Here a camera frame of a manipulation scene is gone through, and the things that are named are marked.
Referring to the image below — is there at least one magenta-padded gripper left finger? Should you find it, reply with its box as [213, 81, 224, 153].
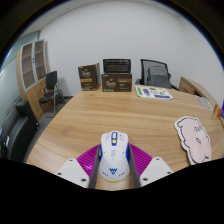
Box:
[54, 143, 102, 190]

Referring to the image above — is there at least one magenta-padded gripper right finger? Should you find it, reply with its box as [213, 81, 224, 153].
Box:
[127, 143, 174, 188]

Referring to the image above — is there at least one white blue yellow computer mouse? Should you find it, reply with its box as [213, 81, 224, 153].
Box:
[97, 130, 131, 183]

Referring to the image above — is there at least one pink cartoon-shaped mouse pad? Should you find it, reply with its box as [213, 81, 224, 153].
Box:
[173, 115, 213, 166]

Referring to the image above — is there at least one black leather sofa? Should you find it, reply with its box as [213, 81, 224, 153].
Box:
[0, 99, 39, 163]

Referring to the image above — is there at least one white green purple sticker sheet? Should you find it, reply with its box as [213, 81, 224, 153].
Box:
[134, 85, 174, 101]

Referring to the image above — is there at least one white sheet with round print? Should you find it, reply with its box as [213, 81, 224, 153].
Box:
[198, 96, 214, 111]

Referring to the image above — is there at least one small orange box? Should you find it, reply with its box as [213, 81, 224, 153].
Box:
[213, 104, 222, 118]

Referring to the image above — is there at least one black visitor chair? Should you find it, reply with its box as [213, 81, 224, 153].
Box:
[38, 70, 66, 118]

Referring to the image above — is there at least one wooden side desk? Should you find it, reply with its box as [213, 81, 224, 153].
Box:
[178, 76, 219, 109]

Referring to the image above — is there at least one grey backpack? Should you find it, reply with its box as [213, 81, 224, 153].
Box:
[145, 65, 172, 89]

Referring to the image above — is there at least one tall brown cardboard box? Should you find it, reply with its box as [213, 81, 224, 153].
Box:
[77, 62, 102, 92]

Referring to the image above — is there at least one wide brown cardboard box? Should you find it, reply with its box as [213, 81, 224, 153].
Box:
[101, 72, 133, 93]

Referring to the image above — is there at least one black mesh office chair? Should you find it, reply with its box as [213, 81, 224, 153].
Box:
[135, 58, 179, 91]

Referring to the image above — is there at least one wooden glass-door cabinet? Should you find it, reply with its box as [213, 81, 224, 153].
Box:
[15, 38, 51, 121]

